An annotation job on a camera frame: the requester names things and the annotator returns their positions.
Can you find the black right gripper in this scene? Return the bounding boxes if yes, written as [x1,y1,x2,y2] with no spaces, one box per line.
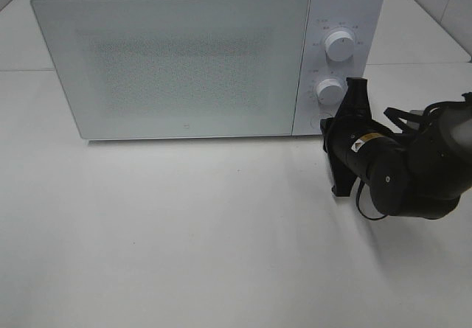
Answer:
[320,77,402,198]

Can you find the round door release button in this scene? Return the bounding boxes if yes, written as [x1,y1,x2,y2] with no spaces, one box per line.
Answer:
[310,111,333,130]

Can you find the white timer knob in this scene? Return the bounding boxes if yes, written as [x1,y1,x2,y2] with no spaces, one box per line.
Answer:
[315,78,344,105]

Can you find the white microwave door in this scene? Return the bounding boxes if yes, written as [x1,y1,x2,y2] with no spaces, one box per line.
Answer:
[31,0,309,140]

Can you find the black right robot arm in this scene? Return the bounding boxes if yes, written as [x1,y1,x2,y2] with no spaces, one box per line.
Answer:
[320,77,471,220]

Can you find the white power knob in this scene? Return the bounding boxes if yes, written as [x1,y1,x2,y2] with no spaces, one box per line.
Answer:
[324,28,355,62]

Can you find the white microwave oven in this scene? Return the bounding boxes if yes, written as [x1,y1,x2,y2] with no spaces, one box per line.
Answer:
[29,0,385,142]

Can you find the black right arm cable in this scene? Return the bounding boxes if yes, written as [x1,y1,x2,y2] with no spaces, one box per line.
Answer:
[355,91,472,221]

